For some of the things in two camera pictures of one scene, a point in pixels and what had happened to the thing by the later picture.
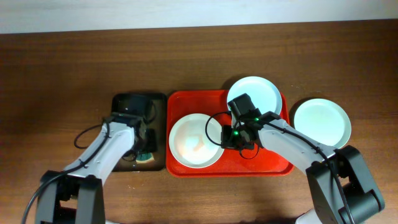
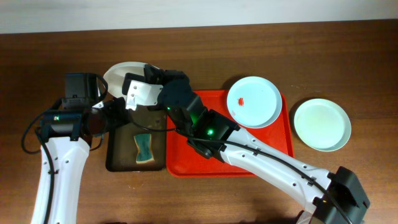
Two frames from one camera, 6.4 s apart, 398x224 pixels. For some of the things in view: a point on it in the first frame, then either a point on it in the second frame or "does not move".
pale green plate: x=323 y=121 does not move
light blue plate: x=263 y=94 does not move
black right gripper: x=228 y=138 -> x=152 y=76
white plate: x=195 y=140 -> x=115 y=74
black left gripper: x=149 y=140 -> x=117 y=109
